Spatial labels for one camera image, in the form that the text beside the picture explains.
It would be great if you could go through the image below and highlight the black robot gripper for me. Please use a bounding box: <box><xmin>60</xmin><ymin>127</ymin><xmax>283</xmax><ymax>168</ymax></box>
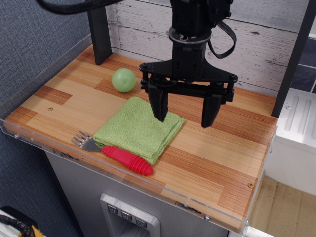
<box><xmin>139</xmin><ymin>32</ymin><xmax>238</xmax><ymax>128</ymax></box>

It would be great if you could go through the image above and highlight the green cloth napkin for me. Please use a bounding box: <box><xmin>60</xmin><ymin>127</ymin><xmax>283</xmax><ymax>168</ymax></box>
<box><xmin>93</xmin><ymin>97</ymin><xmax>185</xmax><ymax>165</ymax></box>

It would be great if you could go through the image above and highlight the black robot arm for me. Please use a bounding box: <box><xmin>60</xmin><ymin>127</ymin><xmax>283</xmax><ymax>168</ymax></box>
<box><xmin>140</xmin><ymin>0</ymin><xmax>238</xmax><ymax>128</ymax></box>

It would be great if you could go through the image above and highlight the light green ball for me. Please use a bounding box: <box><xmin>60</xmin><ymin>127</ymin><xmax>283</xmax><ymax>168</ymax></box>
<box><xmin>112</xmin><ymin>68</ymin><xmax>136</xmax><ymax>93</ymax></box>

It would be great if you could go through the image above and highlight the white ribbed appliance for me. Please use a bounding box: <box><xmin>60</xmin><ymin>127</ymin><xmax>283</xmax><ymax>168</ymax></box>
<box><xmin>264</xmin><ymin>89</ymin><xmax>316</xmax><ymax>195</ymax></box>

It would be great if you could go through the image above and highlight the grey cabinet with dispenser panel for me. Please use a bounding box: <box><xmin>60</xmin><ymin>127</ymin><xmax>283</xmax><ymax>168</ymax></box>
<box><xmin>47</xmin><ymin>152</ymin><xmax>229</xmax><ymax>237</ymax></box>

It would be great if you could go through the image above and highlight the yellow and black object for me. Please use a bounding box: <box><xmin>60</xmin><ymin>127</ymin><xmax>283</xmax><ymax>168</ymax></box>
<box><xmin>0</xmin><ymin>206</ymin><xmax>45</xmax><ymax>237</ymax></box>

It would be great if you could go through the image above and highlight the black flat ribbon cable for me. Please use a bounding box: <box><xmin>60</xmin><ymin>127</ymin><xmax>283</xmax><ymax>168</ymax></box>
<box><xmin>207</xmin><ymin>20</ymin><xmax>237</xmax><ymax>60</ymax></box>

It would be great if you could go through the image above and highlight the right dark metal post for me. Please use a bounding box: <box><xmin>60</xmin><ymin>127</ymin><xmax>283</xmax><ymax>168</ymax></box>
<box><xmin>271</xmin><ymin>0</ymin><xmax>316</xmax><ymax>118</ymax></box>

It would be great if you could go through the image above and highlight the dark metal post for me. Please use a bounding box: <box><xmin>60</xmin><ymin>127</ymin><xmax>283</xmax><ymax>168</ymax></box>
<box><xmin>271</xmin><ymin>0</ymin><xmax>316</xmax><ymax>118</ymax></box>
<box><xmin>87</xmin><ymin>7</ymin><xmax>112</xmax><ymax>65</ymax></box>

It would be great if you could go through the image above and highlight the red handled metal fork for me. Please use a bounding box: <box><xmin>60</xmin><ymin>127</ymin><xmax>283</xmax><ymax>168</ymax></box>
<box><xmin>71</xmin><ymin>131</ymin><xmax>154</xmax><ymax>176</ymax></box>

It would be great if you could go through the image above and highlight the left dark metal post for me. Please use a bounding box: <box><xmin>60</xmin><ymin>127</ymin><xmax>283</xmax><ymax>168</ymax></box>
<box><xmin>87</xmin><ymin>7</ymin><xmax>112</xmax><ymax>65</ymax></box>

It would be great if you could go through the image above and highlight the black braided sleeved cable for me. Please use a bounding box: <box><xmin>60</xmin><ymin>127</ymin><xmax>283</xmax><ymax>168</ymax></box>
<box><xmin>36</xmin><ymin>0</ymin><xmax>124</xmax><ymax>15</ymax></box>

